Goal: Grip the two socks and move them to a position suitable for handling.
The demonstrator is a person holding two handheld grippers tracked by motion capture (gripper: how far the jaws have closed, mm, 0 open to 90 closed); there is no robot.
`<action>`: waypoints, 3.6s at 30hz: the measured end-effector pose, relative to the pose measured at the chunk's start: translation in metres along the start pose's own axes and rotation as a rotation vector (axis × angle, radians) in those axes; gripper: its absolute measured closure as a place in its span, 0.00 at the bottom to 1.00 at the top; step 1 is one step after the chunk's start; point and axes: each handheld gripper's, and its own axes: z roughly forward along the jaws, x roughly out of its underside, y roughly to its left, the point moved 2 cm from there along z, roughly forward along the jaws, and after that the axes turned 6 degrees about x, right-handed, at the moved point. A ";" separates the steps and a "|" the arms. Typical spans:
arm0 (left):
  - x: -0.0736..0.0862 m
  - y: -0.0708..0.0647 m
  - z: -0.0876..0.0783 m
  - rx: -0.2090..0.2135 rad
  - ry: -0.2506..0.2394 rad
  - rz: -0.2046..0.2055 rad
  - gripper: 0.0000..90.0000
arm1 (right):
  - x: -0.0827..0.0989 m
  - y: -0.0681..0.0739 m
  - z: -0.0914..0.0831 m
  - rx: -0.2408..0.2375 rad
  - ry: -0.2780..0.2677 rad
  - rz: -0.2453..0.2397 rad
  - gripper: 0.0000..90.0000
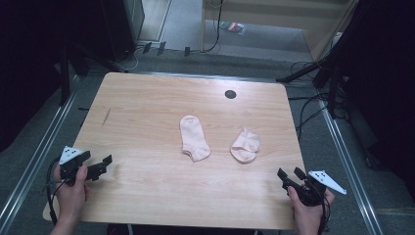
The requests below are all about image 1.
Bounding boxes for light wooden shelf unit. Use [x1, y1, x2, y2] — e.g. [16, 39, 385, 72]
[200, 0, 360, 63]

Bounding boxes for black metal stand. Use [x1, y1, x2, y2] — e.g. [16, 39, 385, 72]
[58, 40, 91, 108]
[275, 0, 371, 120]

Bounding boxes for metal floor rail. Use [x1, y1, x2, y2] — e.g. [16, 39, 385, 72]
[0, 73, 82, 231]
[316, 97, 384, 235]

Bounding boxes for dark computer tower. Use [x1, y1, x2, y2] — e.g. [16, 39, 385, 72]
[99, 0, 146, 64]

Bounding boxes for person's dark clothing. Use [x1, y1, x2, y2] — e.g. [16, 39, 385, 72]
[106, 222, 264, 235]

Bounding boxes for crumpled pink ankle sock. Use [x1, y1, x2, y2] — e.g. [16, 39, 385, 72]
[229, 126, 261, 165]

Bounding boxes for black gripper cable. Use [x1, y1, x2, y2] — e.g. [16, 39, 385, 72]
[45, 156, 68, 227]
[317, 191, 333, 235]

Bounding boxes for person's right hand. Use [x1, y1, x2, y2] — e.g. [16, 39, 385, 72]
[287, 185, 337, 235]

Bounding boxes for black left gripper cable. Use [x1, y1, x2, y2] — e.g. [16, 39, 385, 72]
[45, 156, 68, 227]

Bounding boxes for black hanging cable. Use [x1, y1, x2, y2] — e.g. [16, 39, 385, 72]
[201, 0, 225, 54]

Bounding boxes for person's left hand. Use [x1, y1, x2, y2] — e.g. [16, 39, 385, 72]
[52, 164, 91, 227]

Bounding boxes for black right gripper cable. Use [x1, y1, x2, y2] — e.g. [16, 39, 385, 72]
[317, 191, 333, 235]

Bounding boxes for black floor cables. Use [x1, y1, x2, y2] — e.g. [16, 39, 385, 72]
[287, 60, 331, 142]

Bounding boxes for flat pink ankle sock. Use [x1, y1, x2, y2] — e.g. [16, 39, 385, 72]
[179, 114, 212, 164]

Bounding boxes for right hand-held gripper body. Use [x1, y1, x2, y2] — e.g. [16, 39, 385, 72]
[283, 169, 347, 208]

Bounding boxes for white floor cable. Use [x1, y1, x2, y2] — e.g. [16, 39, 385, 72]
[114, 44, 145, 73]

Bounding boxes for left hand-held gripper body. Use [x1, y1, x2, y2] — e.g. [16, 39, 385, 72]
[59, 145, 92, 187]

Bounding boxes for colourful plastic packet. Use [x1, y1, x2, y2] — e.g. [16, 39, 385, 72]
[218, 21, 247, 36]

